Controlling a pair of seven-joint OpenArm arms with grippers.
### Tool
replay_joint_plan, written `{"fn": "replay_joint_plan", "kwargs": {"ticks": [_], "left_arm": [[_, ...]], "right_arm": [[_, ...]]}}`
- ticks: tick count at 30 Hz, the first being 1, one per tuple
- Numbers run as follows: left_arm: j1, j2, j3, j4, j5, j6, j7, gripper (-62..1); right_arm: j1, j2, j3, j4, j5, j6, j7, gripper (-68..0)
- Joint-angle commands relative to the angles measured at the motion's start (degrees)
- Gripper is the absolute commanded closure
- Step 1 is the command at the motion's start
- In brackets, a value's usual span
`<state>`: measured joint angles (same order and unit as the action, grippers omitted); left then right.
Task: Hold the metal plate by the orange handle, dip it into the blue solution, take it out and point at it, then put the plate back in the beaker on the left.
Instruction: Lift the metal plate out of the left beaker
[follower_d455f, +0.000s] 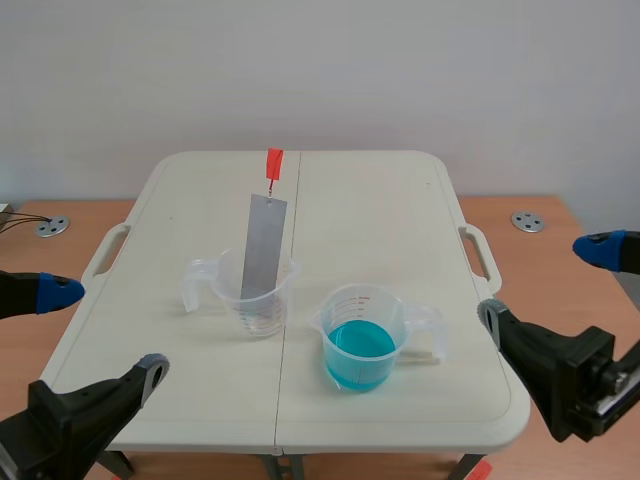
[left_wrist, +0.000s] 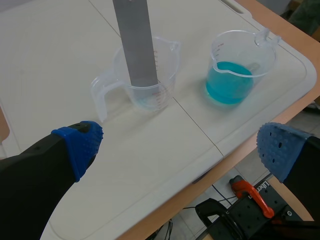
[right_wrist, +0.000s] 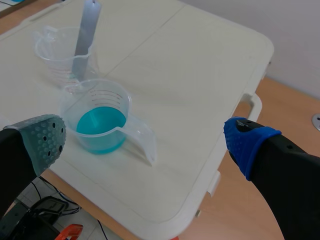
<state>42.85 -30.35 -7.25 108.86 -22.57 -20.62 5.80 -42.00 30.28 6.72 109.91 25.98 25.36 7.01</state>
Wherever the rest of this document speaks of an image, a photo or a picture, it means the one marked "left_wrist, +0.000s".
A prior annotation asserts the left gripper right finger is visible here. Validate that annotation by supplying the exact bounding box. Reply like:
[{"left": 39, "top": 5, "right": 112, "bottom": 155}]
[{"left": 256, "top": 122, "right": 320, "bottom": 222}]

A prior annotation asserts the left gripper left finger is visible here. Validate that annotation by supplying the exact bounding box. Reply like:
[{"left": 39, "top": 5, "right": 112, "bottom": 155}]
[{"left": 0, "top": 120, "right": 105, "bottom": 240}]

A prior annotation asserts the clear beaker with blue liquid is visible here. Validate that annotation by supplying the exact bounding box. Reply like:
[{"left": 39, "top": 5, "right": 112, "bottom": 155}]
[{"left": 205, "top": 27, "right": 282, "bottom": 106}]

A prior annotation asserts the clear empty plastic beaker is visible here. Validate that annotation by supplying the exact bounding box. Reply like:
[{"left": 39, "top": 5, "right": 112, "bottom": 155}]
[{"left": 90, "top": 36, "right": 182, "bottom": 123}]

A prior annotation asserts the black clamp with orange lever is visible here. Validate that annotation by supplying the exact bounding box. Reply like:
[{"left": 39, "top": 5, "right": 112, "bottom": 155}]
[{"left": 194, "top": 175, "right": 296, "bottom": 240}]

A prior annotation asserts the black cable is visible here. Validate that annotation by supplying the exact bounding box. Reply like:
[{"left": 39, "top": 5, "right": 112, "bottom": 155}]
[{"left": 183, "top": 184, "right": 237, "bottom": 210}]

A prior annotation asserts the grey metal plate orange handle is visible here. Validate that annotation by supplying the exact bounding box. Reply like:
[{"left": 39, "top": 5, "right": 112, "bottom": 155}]
[{"left": 112, "top": 0, "right": 161, "bottom": 105}]

